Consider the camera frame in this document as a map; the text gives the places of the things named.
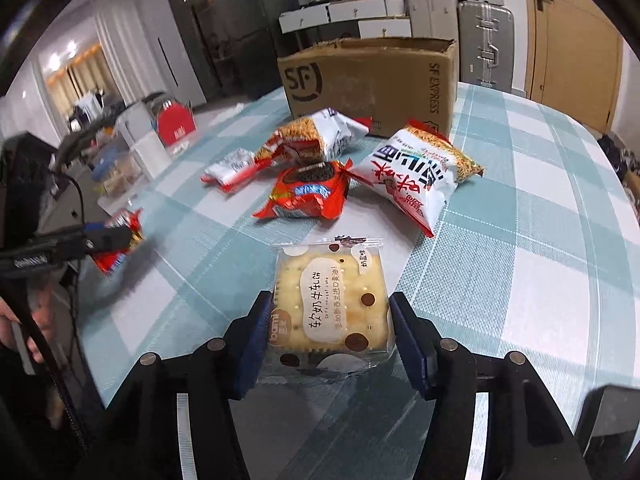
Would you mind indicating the small red white packet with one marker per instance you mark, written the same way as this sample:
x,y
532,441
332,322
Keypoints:
x,y
230,165

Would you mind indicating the teal checked tablecloth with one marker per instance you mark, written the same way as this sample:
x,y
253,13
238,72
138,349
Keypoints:
x,y
525,210

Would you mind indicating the cardboard box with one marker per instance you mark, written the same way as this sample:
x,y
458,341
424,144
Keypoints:
x,y
360,85

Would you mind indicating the silver suitcase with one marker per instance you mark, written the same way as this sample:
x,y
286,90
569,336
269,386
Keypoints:
x,y
487,45

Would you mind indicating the dark glass cabinet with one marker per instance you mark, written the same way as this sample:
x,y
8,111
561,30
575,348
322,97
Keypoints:
x,y
182,35

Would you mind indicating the dark glossy object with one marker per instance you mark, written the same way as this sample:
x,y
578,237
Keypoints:
x,y
612,435

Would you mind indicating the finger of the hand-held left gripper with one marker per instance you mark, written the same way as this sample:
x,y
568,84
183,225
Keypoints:
x,y
97,230
110,242

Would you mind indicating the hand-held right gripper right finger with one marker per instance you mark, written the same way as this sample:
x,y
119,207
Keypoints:
x,y
410,345

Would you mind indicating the dark fridge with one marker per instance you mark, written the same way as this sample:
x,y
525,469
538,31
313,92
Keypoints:
x,y
235,35

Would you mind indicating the red chocolate cookie packet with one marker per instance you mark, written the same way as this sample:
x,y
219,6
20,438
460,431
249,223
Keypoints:
x,y
305,195

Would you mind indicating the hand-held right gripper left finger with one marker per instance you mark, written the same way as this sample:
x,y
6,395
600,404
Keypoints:
x,y
252,345

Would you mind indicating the white desk with drawers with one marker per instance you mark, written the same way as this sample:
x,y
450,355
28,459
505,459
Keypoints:
x,y
350,10

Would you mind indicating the white curtain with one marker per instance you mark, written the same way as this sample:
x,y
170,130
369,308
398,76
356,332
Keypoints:
x,y
135,50

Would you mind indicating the beige suitcase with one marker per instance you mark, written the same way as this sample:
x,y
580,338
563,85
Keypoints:
x,y
432,15

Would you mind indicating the wooden door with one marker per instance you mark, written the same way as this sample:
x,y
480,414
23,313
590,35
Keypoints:
x,y
575,60

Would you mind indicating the clear dotted cracker packet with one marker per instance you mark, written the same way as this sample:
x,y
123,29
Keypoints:
x,y
330,310

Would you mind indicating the white noodle snack packet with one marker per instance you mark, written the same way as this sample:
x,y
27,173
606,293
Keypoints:
x,y
415,180

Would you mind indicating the red round biscuit packet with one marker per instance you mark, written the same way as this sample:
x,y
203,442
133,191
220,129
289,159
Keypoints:
x,y
131,221

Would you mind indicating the beige curtain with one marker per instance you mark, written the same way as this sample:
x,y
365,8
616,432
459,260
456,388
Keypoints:
x,y
85,75

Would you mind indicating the grey noodle snack packet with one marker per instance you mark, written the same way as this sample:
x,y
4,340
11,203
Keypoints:
x,y
310,135

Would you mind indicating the person's left hand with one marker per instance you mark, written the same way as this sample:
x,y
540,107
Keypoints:
x,y
45,330

